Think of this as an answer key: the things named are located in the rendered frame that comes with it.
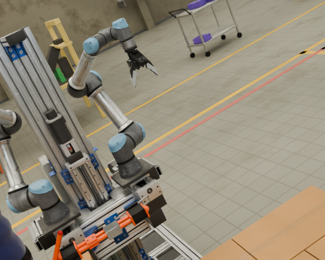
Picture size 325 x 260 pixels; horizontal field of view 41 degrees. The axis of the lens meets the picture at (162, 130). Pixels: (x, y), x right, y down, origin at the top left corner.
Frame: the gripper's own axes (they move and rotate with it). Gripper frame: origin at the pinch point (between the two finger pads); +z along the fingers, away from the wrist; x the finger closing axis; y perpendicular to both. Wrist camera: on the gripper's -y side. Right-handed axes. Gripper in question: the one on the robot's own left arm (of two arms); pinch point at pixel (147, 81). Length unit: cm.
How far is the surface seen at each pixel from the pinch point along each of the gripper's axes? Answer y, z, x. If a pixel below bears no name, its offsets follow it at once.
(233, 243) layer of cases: -27, 98, 2
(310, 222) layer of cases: -51, 98, -34
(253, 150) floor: 142, 152, -124
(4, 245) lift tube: -41, 21, 98
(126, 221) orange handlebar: -39, 43, 50
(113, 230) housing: -39, 43, 57
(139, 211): -41, 42, 43
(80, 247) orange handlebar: -34, 44, 73
